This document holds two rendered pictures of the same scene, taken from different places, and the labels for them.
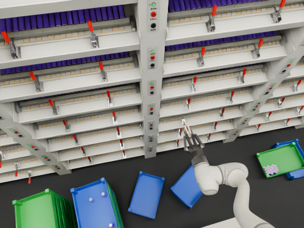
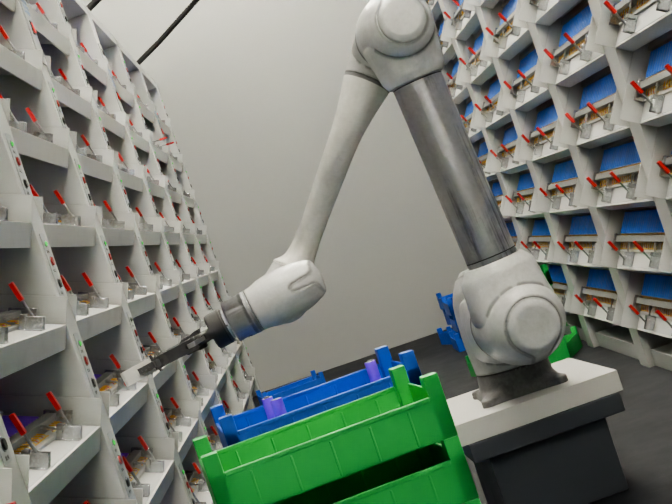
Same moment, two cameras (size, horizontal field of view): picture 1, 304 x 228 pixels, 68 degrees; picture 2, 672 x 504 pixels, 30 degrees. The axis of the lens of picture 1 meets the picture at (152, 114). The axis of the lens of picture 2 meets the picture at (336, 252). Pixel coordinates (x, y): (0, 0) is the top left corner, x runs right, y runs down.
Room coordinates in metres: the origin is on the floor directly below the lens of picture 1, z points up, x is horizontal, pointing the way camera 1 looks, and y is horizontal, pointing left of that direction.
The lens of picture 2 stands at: (-0.31, 2.16, 0.68)
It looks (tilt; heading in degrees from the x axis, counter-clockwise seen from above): 1 degrees down; 282
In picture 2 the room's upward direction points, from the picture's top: 19 degrees counter-clockwise
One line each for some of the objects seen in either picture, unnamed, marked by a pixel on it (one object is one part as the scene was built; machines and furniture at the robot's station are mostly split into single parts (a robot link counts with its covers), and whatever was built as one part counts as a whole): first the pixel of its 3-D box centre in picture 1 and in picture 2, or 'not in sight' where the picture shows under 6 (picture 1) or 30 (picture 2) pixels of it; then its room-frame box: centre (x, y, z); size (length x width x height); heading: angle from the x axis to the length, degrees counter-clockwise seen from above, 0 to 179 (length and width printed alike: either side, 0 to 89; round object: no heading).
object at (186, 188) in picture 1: (192, 184); not in sight; (0.42, -0.33, 0.04); 0.30 x 0.20 x 0.08; 137
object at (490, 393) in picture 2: not in sight; (513, 376); (-0.05, -0.47, 0.27); 0.22 x 0.18 x 0.06; 103
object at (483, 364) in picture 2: not in sight; (495, 314); (-0.06, -0.45, 0.41); 0.18 x 0.16 x 0.22; 107
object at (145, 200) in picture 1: (147, 194); not in sight; (0.33, 0.02, 0.04); 0.30 x 0.20 x 0.08; 166
